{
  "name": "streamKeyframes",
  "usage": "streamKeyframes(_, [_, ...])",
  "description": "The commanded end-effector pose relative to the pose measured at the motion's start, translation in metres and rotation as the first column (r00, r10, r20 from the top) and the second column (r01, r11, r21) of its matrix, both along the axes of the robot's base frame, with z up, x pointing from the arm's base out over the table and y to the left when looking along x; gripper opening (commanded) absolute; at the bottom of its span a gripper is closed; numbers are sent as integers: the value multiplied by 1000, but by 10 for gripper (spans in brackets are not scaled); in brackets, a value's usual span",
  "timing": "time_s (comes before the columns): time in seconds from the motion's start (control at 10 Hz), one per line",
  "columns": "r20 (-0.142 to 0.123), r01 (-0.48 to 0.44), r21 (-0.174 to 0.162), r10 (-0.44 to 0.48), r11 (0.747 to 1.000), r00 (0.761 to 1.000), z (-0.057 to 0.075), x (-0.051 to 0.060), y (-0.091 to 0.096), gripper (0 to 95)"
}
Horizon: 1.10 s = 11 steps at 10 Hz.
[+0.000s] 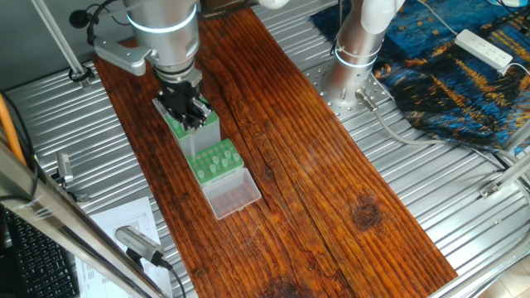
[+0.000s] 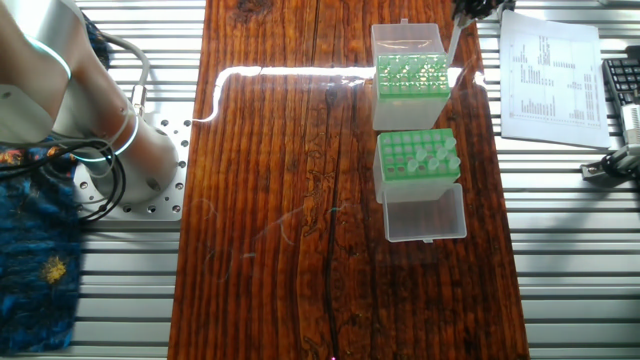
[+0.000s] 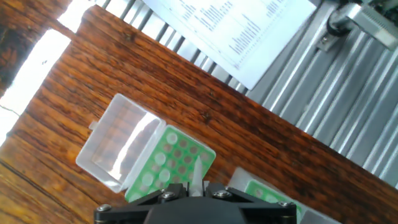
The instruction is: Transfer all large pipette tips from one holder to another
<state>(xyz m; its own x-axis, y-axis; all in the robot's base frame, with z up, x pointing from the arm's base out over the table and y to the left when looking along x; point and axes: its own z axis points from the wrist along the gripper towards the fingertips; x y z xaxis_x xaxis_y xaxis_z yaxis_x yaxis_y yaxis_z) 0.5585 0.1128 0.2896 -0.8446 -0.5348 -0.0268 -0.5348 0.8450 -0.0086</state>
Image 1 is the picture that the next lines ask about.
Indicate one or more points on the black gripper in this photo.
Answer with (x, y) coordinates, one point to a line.
(180, 91)

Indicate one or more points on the tall green pipette tip holder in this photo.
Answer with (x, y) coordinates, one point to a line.
(207, 141)

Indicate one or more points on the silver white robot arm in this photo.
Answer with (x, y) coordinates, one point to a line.
(166, 29)

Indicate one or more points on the printed white paper sheet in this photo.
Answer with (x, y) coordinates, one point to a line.
(108, 219)

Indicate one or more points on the brown wooden board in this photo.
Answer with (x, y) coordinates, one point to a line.
(331, 182)

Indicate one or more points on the silver pole with clamp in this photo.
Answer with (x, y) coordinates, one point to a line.
(58, 37)

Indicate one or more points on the yellow pole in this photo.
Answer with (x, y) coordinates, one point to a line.
(10, 124)

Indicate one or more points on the black keyboard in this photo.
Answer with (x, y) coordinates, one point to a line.
(33, 265)

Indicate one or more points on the blue patterned cloth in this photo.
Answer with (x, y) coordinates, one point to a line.
(464, 99)

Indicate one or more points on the white power strip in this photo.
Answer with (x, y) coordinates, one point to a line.
(484, 48)

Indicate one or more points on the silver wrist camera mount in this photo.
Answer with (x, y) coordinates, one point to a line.
(120, 54)

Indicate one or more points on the silver cylindrical camera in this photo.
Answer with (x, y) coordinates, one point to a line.
(137, 242)

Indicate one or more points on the small metal corner bracket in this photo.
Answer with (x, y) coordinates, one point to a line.
(65, 168)

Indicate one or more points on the diagonal aluminium frame beam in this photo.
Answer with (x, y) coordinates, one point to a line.
(50, 215)

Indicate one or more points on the silver frame bracket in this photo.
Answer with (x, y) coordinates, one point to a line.
(505, 178)

